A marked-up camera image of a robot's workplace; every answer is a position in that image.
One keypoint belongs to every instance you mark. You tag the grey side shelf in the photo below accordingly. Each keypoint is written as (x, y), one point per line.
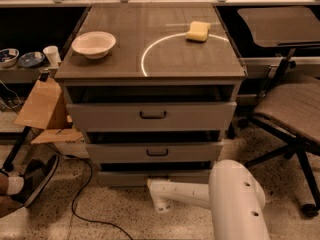
(20, 75)

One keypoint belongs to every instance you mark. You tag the white bowl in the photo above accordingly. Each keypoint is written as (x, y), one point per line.
(94, 45)

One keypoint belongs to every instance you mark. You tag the yellow sponge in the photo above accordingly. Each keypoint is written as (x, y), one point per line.
(198, 31)

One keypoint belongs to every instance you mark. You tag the person leg brown trousers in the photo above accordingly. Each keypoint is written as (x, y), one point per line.
(9, 186)

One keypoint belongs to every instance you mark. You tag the black sneaker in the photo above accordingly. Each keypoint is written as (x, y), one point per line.
(36, 176)

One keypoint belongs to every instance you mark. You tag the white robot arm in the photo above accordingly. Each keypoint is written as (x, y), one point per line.
(234, 197)

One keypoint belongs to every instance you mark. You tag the black office chair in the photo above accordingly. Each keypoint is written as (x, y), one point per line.
(289, 106)

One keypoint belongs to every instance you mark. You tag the brown cardboard box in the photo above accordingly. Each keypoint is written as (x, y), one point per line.
(45, 110)

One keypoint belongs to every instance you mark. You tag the grey middle drawer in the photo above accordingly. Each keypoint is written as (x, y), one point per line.
(154, 152)

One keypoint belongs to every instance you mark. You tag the grey bottom drawer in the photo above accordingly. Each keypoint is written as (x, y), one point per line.
(139, 178)

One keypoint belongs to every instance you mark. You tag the white paper cup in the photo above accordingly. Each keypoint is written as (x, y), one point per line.
(52, 54)

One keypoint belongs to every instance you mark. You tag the grey drawer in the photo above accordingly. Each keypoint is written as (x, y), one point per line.
(154, 152)
(139, 178)
(148, 117)

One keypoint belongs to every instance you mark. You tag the metal bowl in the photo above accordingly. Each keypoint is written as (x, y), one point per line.
(8, 57)

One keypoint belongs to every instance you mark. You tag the grey drawer cabinet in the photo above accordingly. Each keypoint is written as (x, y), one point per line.
(153, 62)

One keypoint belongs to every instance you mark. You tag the black stand leg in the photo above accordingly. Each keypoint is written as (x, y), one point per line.
(19, 138)

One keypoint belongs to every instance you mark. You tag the grey top drawer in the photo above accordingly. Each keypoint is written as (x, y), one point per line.
(148, 117)

